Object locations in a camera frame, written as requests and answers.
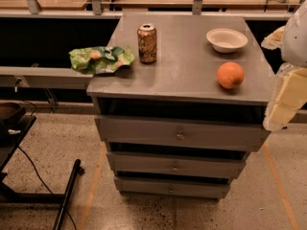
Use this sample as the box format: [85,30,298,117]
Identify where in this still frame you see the orange soda can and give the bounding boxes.
[137,23,157,63]

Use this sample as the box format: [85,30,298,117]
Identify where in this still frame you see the black floor cable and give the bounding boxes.
[17,146,79,230]

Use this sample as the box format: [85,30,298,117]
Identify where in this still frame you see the bottom grey drawer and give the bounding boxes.
[114,177,230,199]

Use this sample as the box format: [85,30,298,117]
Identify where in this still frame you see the grey metal rail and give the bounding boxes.
[0,66,92,89]

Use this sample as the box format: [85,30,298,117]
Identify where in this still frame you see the middle grey drawer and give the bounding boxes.
[106,151,246,178]

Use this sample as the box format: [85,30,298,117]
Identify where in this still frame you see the grey drawer cabinet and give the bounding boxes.
[87,14,274,186]

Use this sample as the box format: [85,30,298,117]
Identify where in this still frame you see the green chip bag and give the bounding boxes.
[69,46,134,75]

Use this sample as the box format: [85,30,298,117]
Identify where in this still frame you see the white paper bowl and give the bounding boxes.
[206,28,248,54]

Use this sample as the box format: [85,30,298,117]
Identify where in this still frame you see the orange fruit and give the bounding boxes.
[216,62,245,89]

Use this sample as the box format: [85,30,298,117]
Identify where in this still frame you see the black stand base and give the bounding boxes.
[0,115,83,230]

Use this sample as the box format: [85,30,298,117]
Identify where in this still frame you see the clear sanitizer bottle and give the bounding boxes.
[276,62,293,78]

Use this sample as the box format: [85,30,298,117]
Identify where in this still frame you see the top grey drawer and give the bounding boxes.
[95,115,270,151]

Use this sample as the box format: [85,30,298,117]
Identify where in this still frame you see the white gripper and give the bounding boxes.
[261,1,307,131]

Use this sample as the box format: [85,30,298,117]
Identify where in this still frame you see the grey drawer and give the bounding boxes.
[106,151,246,178]
[114,177,230,199]
[95,115,270,151]

